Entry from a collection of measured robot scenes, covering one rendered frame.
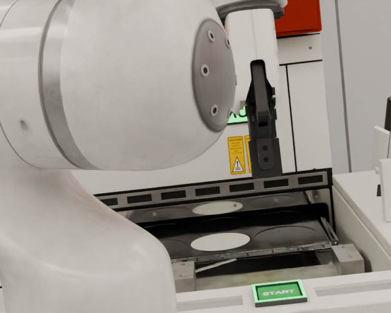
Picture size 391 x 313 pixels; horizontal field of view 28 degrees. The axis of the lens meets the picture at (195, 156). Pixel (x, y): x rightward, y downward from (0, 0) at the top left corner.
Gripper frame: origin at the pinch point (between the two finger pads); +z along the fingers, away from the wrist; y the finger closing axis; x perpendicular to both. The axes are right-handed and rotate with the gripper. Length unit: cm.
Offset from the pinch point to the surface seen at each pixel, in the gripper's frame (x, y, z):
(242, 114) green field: 0, -57, -10
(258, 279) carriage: -1.0, -34.0, 16.8
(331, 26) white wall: 41, -201, -51
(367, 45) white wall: 54, -202, -42
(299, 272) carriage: 5.2, -34.7, 16.6
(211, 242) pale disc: -8, -48, 12
